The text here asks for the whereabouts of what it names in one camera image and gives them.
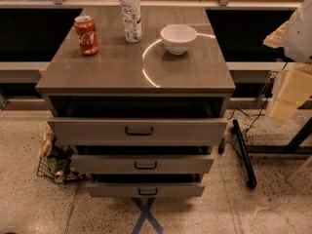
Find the red coca-cola can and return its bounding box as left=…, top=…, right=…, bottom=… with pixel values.
left=74, top=16, right=98, bottom=56

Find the blue tape cross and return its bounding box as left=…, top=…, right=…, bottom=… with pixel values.
left=132, top=198, right=164, bottom=234

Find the clear plastic water bottle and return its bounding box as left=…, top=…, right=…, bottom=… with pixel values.
left=121, top=0, right=141, bottom=43

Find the grey drawer cabinet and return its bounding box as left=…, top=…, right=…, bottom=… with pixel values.
left=37, top=7, right=235, bottom=188

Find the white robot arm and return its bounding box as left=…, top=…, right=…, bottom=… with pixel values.
left=263, top=0, right=312, bottom=122

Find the grey drawer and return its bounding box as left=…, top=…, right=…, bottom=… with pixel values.
left=48, top=117, right=227, bottom=146
left=71, top=155, right=214, bottom=175
left=86, top=183, right=204, bottom=198

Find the black floor cable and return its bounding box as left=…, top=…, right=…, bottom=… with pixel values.
left=225, top=96, right=271, bottom=148

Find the middle grey drawer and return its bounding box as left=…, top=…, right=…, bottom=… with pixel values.
left=71, top=155, right=214, bottom=175

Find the white ceramic bowl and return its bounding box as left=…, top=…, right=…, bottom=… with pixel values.
left=160, top=24, right=197, bottom=55

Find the black stand leg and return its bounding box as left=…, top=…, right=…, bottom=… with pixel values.
left=233, top=120, right=257, bottom=189

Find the wire basket with items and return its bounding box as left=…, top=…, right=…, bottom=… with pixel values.
left=37, top=127, right=88, bottom=184

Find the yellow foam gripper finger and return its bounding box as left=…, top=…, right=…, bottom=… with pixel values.
left=268, top=63, right=312, bottom=123
left=263, top=21, right=288, bottom=49

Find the top grey drawer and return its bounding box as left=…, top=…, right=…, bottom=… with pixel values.
left=48, top=117, right=227, bottom=146

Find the bottom grey drawer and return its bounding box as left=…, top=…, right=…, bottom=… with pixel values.
left=86, top=183, right=204, bottom=198

